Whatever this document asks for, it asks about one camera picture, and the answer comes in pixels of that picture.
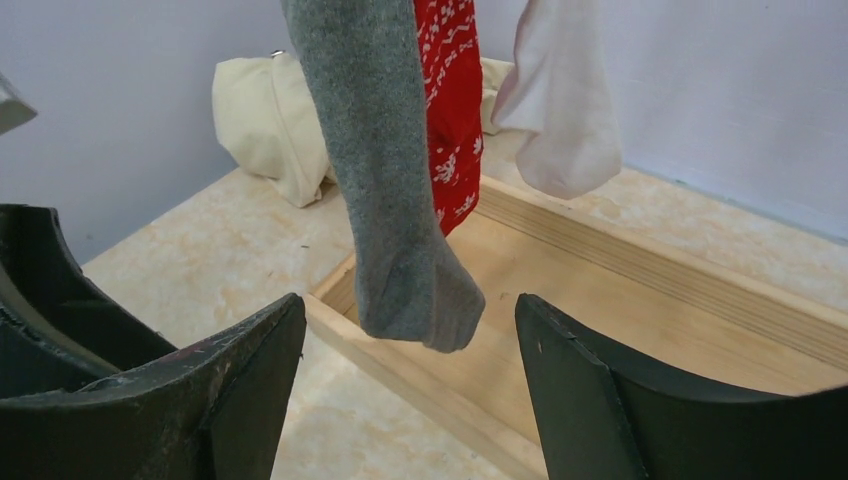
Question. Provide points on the beige crumpled cloth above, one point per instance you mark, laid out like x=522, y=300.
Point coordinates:
x=266, y=118

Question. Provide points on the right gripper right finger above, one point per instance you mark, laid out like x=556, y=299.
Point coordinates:
x=607, y=411

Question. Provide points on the grey sock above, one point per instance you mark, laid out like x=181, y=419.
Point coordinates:
x=362, y=67

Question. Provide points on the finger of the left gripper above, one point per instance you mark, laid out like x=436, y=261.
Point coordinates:
x=59, y=331

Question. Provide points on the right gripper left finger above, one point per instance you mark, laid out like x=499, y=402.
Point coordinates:
x=212, y=410

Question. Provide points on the red snowflake sock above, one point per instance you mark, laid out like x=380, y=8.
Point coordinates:
x=453, y=79

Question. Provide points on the white sock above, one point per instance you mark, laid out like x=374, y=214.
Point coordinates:
x=557, y=94

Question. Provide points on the wooden drying rack frame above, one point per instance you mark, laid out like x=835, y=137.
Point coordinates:
x=691, y=313

